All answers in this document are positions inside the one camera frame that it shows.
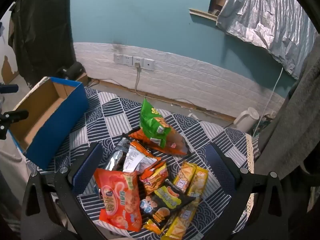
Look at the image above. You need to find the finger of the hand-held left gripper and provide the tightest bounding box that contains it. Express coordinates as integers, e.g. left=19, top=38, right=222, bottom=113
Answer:
left=0, top=110, right=29, bottom=140
left=0, top=84, right=19, bottom=94

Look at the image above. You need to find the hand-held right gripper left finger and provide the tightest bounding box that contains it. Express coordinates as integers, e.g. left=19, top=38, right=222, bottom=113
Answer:
left=21, top=142, right=103, bottom=240

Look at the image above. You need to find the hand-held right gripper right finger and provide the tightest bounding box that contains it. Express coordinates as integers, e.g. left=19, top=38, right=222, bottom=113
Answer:
left=205, top=142, right=300, bottom=240

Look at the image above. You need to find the blue cardboard box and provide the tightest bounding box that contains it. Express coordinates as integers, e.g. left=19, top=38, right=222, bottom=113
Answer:
left=9, top=77, right=89, bottom=170

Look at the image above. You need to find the small orange noodle packet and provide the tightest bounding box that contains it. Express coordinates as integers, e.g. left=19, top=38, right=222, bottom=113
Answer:
left=139, top=161, right=168, bottom=196

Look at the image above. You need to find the silver foil snack packet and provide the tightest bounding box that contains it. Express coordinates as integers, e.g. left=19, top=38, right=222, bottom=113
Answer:
left=104, top=137, right=132, bottom=172

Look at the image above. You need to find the large red-orange snack bag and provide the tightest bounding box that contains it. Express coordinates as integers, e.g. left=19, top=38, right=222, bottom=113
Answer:
left=94, top=168, right=142, bottom=232

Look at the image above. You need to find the orange packet with white label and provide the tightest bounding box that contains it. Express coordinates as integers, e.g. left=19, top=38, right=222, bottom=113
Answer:
left=122, top=140, right=162, bottom=173

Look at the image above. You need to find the orange snack bag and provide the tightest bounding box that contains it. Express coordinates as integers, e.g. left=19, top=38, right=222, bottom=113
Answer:
left=128, top=127, right=188, bottom=155

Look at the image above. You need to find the white electric kettle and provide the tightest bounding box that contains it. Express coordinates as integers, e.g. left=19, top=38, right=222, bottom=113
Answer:
left=233, top=107, right=260, bottom=132

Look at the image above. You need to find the black snack packet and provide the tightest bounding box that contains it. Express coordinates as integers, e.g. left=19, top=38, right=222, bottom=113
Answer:
left=140, top=180, right=197, bottom=235

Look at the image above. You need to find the black floor device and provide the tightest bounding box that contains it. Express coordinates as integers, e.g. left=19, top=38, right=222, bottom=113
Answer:
left=60, top=62, right=84, bottom=80

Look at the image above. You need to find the black hanging cloth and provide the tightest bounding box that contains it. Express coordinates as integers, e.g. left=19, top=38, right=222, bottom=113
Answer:
left=9, top=0, right=77, bottom=87

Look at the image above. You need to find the small brown cardboard box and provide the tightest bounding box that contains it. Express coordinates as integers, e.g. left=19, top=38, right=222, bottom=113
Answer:
left=75, top=72, right=88, bottom=85

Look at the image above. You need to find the green snack bag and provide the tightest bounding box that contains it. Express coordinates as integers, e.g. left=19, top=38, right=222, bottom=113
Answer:
left=139, top=98, right=172, bottom=148

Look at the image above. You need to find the grey cloth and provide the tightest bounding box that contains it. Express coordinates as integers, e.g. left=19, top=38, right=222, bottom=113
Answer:
left=254, top=47, right=320, bottom=180

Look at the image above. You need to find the wooden window sill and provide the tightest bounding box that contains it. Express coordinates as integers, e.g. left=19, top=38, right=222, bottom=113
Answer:
left=189, top=8, right=218, bottom=21

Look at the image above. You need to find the silver crinkled curtain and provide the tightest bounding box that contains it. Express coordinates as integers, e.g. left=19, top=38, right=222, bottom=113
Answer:
left=216, top=0, right=318, bottom=80

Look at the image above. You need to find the thin white cable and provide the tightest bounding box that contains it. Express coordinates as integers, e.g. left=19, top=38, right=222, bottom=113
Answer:
left=252, top=67, right=284, bottom=138

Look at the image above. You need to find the grey plug cable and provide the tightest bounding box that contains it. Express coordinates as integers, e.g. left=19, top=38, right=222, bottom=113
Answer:
left=134, top=64, right=142, bottom=92

